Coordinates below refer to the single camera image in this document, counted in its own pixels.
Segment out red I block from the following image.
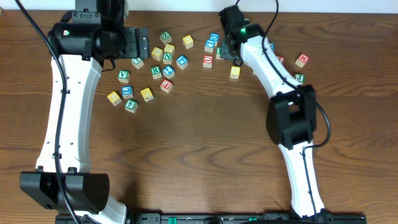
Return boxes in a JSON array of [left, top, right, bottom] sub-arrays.
[[277, 56, 285, 64]]

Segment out blue 2 block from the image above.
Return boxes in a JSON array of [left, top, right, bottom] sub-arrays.
[[162, 65, 175, 79]]

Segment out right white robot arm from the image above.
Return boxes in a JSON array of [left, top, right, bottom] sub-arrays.
[[219, 4, 325, 218]]

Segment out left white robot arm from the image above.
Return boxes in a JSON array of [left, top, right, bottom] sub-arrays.
[[19, 0, 149, 223]]

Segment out green B block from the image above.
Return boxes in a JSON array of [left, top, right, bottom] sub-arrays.
[[216, 47, 221, 59]]

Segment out blue block lower pair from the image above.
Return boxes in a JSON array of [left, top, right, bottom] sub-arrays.
[[205, 39, 215, 53]]

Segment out blue block pair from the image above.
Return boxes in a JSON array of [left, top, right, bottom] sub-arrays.
[[205, 39, 215, 53], [209, 32, 220, 47]]

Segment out blue block top pair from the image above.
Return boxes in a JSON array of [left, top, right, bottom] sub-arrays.
[[209, 32, 220, 47]]

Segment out yellow block centre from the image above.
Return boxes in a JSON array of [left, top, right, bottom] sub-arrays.
[[230, 66, 241, 79]]

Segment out blue X block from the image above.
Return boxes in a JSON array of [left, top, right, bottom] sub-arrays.
[[269, 42, 275, 51]]

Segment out yellow block top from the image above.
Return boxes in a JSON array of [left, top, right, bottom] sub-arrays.
[[183, 35, 194, 49]]

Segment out blue P block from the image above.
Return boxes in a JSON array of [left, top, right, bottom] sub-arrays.
[[176, 55, 188, 70]]

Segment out yellow block upper near N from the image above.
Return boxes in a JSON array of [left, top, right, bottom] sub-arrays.
[[164, 44, 175, 54]]

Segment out yellow block n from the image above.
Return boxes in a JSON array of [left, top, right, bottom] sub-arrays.
[[151, 47, 164, 61], [164, 44, 175, 54]]

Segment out green N block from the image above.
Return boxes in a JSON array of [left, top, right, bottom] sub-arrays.
[[162, 52, 173, 65]]

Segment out green Z block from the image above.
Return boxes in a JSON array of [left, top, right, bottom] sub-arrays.
[[160, 30, 172, 45]]

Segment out red M block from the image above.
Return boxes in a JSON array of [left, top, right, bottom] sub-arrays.
[[295, 54, 310, 68]]

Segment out red E block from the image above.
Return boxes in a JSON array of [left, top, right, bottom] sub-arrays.
[[160, 79, 173, 93]]

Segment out green J block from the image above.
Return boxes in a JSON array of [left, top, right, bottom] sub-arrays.
[[294, 73, 305, 85]]

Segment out green R block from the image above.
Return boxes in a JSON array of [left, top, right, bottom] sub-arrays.
[[150, 66, 162, 80]]

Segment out green 7 block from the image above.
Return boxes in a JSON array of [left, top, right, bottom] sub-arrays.
[[131, 58, 144, 69]]

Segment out yellow block lower left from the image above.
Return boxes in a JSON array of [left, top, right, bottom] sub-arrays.
[[141, 87, 154, 102]]

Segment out green V block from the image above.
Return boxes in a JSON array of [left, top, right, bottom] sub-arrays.
[[118, 70, 130, 83]]

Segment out blue L block left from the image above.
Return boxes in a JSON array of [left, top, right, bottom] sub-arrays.
[[121, 86, 134, 99]]

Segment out green 4 block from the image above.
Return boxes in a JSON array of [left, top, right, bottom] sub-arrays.
[[124, 100, 138, 113]]

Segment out yellow block far left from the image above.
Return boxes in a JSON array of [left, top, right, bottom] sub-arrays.
[[107, 91, 122, 106]]

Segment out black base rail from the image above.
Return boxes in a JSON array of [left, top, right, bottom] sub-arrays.
[[55, 212, 367, 224]]

